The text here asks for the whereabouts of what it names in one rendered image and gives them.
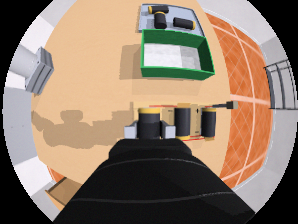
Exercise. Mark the black battery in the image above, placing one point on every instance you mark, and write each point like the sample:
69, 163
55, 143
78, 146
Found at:
182, 122
208, 122
184, 23
160, 20
149, 123
154, 9

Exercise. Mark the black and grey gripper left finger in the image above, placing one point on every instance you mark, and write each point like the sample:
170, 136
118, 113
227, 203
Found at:
129, 131

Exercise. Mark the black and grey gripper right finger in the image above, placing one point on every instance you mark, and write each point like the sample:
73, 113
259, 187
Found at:
166, 130

